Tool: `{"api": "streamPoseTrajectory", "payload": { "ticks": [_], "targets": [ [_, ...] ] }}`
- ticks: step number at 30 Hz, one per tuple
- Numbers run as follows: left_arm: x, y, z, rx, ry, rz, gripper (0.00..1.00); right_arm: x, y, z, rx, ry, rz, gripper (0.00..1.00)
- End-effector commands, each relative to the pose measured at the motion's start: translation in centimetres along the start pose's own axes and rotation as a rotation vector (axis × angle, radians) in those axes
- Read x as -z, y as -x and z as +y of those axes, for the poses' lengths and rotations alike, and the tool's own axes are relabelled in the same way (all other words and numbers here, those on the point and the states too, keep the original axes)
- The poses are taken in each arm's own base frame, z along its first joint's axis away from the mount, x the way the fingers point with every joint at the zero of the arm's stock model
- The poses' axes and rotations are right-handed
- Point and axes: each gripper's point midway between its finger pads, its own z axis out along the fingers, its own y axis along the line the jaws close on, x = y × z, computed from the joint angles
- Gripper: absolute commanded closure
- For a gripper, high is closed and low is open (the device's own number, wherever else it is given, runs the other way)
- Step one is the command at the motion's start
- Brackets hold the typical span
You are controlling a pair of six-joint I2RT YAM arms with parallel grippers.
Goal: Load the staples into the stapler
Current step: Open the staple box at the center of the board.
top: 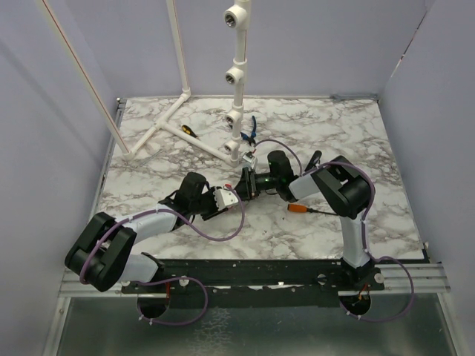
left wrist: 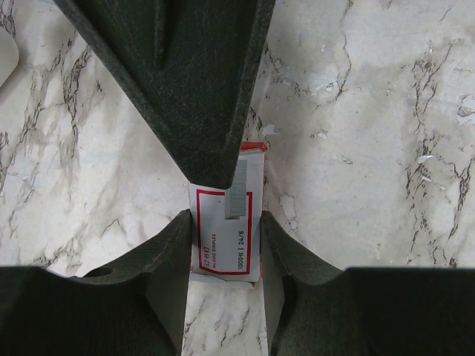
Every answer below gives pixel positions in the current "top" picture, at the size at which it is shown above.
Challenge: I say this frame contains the purple cable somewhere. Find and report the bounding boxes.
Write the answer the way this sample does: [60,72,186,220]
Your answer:
[254,139,416,323]
[79,188,246,327]

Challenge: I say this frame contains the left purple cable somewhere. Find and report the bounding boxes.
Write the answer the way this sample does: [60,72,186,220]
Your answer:
[79,188,246,327]

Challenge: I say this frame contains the blue handled pliers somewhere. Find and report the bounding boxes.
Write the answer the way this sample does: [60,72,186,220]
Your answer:
[239,115,260,148]

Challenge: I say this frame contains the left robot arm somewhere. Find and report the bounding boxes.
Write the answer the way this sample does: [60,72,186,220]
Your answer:
[65,173,243,293]

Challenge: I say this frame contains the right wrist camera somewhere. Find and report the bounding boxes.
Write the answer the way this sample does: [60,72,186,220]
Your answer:
[242,151,258,170]

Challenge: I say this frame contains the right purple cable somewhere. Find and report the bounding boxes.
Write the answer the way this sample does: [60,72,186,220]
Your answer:
[254,139,416,323]

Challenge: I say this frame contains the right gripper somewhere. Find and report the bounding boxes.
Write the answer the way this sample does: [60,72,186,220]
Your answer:
[235,168,280,202]

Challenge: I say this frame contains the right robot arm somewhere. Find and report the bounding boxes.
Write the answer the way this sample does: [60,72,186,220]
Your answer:
[235,150,376,290]

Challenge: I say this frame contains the white pvc pipe frame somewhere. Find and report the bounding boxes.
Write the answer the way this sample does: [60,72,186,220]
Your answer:
[37,1,236,170]

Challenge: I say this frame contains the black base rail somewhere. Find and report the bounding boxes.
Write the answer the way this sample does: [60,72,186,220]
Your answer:
[122,259,384,309]

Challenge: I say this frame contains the yellow black screwdriver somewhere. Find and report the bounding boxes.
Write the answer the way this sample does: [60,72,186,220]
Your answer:
[181,125,198,139]

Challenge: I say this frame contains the black stapler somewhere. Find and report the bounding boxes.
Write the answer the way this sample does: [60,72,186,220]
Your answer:
[304,150,322,174]

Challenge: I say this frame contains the aluminium frame rail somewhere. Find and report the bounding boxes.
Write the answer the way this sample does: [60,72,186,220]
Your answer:
[40,98,125,356]

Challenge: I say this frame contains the orange handled screwdriver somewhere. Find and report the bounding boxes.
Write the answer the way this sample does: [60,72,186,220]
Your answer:
[287,203,336,216]

